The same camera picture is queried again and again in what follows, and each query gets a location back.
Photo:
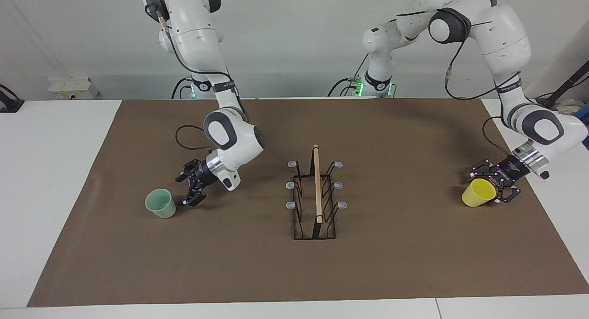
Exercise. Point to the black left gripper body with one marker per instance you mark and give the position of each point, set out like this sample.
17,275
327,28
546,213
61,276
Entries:
511,169

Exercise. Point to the yellow plastic cup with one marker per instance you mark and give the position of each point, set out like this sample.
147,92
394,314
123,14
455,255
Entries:
477,193

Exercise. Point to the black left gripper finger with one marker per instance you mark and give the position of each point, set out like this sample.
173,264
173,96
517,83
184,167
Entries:
508,194
487,168

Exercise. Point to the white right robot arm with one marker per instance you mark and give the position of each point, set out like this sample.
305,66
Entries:
198,33

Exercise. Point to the pale green plastic cup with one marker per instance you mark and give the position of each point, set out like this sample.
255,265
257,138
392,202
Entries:
161,205

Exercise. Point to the crumpled white plastic bag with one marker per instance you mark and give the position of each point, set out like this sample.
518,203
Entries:
568,107

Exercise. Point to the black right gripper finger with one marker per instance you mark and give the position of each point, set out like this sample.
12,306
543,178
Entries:
188,168
195,195

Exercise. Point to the black clamp mount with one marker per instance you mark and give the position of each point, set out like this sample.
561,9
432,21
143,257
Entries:
9,103

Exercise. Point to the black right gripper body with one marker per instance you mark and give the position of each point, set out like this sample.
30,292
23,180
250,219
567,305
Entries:
205,174

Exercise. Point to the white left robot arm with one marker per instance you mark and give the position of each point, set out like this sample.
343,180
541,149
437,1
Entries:
501,38

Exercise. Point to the black stand pole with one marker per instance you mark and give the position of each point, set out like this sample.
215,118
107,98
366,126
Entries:
563,86

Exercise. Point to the white wall socket box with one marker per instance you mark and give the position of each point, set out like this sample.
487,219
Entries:
73,89

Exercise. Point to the brown table mat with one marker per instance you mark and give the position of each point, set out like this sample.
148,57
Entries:
230,263

